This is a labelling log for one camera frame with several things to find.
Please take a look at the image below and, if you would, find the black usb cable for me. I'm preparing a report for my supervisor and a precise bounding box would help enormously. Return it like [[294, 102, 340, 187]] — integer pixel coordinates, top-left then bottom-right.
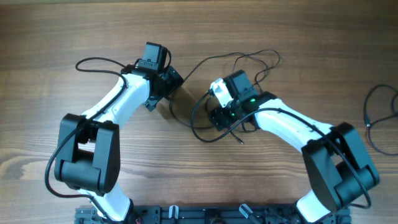
[[363, 83, 398, 156], [169, 49, 280, 146]]

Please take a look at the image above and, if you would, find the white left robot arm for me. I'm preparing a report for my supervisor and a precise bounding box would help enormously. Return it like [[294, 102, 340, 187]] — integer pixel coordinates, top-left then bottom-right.
[[45, 42, 183, 223]]

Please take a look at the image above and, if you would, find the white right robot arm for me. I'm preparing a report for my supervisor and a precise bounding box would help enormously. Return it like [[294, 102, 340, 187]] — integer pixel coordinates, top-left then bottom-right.
[[209, 70, 380, 223]]

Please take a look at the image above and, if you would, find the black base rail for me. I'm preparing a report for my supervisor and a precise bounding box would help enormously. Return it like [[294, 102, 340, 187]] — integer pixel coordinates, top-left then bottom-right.
[[74, 203, 352, 224]]

